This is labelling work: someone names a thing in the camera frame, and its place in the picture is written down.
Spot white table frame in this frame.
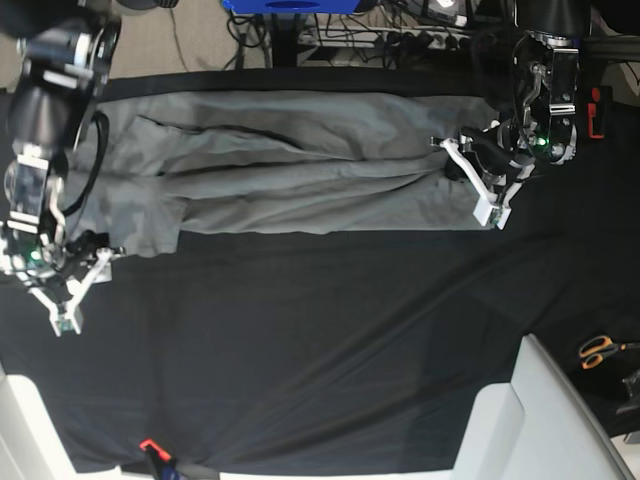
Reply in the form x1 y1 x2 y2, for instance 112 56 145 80
451 334 634 480
1 370 77 480

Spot black table cloth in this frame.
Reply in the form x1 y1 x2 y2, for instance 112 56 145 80
1 69 639 475

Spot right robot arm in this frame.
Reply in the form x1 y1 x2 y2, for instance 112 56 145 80
1 8 124 335

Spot grey T-shirt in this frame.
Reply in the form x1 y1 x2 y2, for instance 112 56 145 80
68 91 497 257

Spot white power strip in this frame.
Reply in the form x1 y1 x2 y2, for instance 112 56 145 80
298 25 473 51

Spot black device right edge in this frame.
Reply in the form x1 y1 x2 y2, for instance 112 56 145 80
616 370 640 415

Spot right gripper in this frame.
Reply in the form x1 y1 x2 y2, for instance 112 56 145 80
1 144 125 336

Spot red black clamp right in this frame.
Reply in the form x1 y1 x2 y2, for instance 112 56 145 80
587 85 613 140

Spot orange handled scissors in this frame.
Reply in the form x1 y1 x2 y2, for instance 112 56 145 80
578 335 639 370

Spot blue plastic box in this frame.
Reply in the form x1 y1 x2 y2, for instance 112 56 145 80
221 0 360 14

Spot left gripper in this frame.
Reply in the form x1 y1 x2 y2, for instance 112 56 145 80
430 29 580 230

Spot black metal stand pole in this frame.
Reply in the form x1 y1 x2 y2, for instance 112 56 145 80
265 13 307 68

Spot white table frame left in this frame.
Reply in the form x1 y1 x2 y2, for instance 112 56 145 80
1 370 77 480

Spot white table frame right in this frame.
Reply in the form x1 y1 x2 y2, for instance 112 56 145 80
451 334 634 480

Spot red blue clamp front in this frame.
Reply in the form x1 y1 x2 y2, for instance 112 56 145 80
138 438 221 480

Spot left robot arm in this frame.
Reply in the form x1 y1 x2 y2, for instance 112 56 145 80
432 1 639 229

